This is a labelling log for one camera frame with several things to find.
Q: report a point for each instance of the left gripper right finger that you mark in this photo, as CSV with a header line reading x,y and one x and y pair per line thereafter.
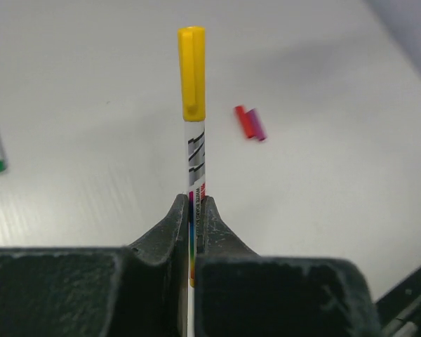
x,y
240,293

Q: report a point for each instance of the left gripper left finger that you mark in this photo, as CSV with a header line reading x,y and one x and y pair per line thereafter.
x,y
134,290

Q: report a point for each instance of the purple pen cap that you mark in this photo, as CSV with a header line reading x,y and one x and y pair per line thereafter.
x,y
256,125

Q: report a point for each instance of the yellow pen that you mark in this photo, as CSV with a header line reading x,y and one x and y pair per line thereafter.
x,y
195,141

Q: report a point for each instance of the red pen cap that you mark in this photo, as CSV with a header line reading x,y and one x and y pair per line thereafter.
x,y
244,121

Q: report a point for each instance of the yellow pen cap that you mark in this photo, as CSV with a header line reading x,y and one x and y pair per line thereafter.
x,y
191,52

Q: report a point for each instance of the aluminium frame rail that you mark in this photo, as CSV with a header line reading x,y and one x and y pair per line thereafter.
x,y
399,310

